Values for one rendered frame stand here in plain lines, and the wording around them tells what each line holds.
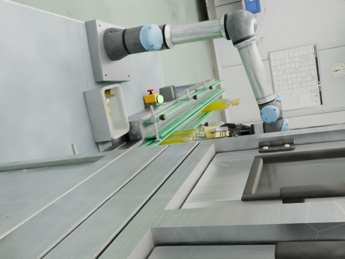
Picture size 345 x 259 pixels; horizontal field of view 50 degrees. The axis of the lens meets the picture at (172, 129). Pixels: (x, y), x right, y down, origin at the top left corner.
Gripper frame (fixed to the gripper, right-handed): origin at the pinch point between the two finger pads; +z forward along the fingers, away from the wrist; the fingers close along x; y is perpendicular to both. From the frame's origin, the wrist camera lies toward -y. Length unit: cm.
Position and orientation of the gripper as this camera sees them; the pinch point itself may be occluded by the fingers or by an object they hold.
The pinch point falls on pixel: (213, 134)
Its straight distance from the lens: 180.4
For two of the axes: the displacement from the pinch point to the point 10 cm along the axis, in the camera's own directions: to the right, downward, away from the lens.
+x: 1.9, 9.6, 1.9
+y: -3.0, 2.4, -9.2
